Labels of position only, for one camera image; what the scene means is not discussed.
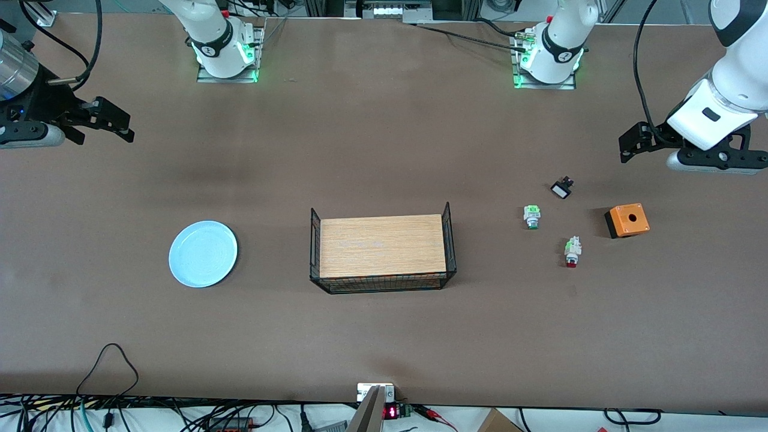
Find light blue plate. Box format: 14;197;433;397
169;220;238;289

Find wooden board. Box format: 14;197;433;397
320;214;448;280

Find brown cardboard piece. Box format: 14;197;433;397
476;408;524;432

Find orange black power strip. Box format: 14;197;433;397
204;418;256;432

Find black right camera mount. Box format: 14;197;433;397
0;90;86;146

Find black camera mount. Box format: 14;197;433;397
0;90;86;146
671;125;768;170

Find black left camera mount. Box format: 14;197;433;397
671;125;768;170

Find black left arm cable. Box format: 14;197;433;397
634;0;670;146

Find orange button enclosure box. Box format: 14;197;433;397
604;203;651;240

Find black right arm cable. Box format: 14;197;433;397
18;0;104;85

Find aluminium frame profile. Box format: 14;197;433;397
13;0;59;28

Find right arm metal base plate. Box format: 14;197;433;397
197;24;266;84

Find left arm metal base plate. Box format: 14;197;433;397
510;31;578;91

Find black cable to arm base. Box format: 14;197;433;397
411;17;532;53

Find black looped cable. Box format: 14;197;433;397
75;343;140;398

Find black coiled cable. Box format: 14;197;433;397
603;408;662;426

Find wooden top wire rack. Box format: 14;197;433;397
309;202;458;295

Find red clip lead wires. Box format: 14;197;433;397
413;404;460;431

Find silver camera bracket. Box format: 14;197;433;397
347;383;397;432

